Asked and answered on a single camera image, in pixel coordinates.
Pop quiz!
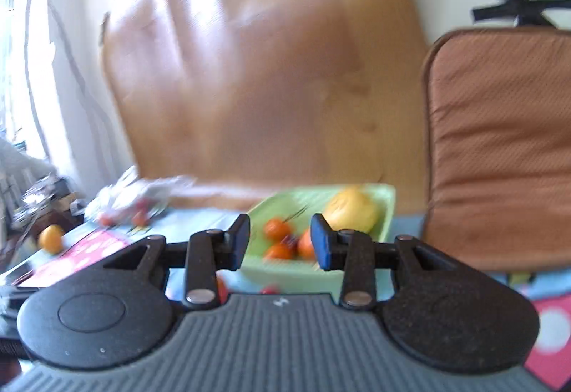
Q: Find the orange tangerine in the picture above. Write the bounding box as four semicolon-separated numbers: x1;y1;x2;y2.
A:
297;228;315;261
262;217;294;243

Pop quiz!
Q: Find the wood pattern vinyl sheet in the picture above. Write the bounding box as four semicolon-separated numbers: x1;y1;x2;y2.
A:
102;0;428;212

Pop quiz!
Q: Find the brown seat cushion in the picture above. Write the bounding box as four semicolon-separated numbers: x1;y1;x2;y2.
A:
422;27;570;272

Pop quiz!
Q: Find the red cherry tomato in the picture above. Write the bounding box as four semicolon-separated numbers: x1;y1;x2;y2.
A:
259;285;280;294
216;276;229;305

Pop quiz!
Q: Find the light green ceramic dish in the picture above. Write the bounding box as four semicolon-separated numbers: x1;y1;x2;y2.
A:
241;183;396;296

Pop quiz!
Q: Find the orange tomato with stem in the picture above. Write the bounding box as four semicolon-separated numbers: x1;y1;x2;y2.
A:
263;243;295;261

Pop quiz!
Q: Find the red cherry tomato back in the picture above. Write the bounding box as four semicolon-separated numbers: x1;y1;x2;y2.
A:
259;285;280;294

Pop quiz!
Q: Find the black tape cross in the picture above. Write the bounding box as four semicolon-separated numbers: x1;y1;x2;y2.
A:
471;0;571;28

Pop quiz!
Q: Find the large yellow lemon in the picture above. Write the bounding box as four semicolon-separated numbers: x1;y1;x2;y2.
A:
321;186;380;233

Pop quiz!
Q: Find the small lemon at edge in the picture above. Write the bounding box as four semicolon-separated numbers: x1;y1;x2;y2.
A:
38;224;65;255

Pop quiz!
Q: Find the plastic bag of tomatoes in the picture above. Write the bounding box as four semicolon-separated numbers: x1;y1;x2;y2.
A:
84;165;197;227

